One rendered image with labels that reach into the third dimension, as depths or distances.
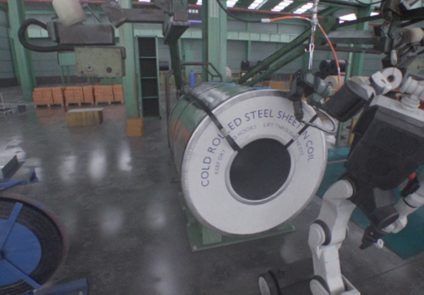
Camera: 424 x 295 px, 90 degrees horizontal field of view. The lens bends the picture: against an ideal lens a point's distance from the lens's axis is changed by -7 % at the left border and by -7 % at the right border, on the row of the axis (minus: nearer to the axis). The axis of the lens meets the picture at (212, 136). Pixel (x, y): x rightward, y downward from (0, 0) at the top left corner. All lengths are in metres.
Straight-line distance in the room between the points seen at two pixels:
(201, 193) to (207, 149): 0.33
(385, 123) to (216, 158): 1.02
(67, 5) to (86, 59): 0.21
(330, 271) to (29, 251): 1.63
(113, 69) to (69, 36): 0.22
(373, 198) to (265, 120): 0.82
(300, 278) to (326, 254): 0.34
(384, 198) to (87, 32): 1.43
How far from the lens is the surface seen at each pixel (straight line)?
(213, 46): 6.25
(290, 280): 1.77
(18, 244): 1.53
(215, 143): 1.52
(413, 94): 1.09
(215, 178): 1.62
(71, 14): 1.12
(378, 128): 0.93
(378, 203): 1.17
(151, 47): 7.81
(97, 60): 1.08
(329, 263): 1.57
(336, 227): 1.43
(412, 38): 2.26
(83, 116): 7.37
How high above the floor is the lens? 1.48
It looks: 16 degrees down
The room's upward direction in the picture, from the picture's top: straight up
